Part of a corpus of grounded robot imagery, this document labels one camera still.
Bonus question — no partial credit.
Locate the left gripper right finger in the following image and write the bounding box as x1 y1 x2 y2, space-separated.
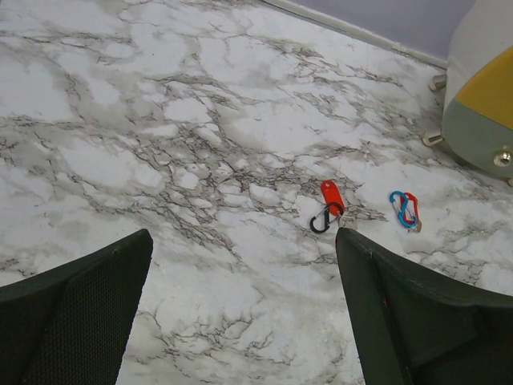
336 228 512 384

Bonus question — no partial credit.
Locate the black S carabiner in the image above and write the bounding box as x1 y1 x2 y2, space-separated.
309 202 345 234

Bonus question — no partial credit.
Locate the red key tag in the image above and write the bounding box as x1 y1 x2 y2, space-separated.
321 180 346 232

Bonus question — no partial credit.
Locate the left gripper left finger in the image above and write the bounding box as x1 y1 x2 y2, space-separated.
1 229 153 384

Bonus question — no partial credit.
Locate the blue S carabiner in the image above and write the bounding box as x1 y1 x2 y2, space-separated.
389 190 407 229

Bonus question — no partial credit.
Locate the round three-drawer mini cabinet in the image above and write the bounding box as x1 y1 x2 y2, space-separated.
422 0 512 182

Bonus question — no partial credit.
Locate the red tagged key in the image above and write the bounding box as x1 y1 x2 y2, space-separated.
401 192 422 233

